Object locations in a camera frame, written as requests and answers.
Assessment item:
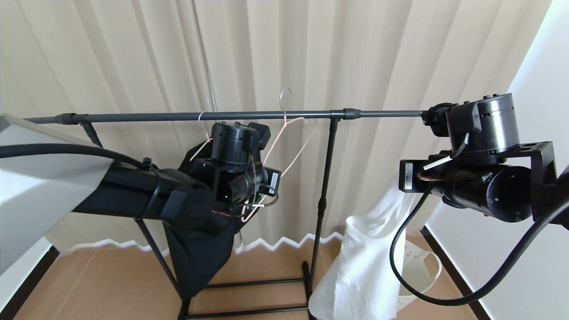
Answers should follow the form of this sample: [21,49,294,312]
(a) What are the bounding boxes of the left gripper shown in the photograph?
[220,164,281,210]

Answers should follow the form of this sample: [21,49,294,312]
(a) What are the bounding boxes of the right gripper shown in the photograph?
[399,158,534,223]

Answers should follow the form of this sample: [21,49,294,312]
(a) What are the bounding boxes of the pink clothes hanger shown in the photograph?
[242,87,319,223]
[190,111,214,161]

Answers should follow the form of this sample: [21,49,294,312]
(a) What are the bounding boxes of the black shorts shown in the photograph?
[164,133,249,300]

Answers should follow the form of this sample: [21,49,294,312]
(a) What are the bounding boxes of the white garment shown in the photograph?
[308,171,423,320]

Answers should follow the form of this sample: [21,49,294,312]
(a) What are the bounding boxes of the white laundry basket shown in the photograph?
[398,249,442,312]

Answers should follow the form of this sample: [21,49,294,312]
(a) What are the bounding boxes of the black clothes rack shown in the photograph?
[27,108,427,320]

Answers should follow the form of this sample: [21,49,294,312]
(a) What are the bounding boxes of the beige curtain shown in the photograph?
[0,0,552,254]

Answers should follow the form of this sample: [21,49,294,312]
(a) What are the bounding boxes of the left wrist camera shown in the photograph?
[247,122,271,152]

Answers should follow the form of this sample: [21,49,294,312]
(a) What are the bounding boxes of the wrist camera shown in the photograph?
[420,102,454,137]
[247,122,271,152]

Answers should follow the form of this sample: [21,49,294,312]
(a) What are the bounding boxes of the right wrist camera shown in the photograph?
[420,102,454,137]

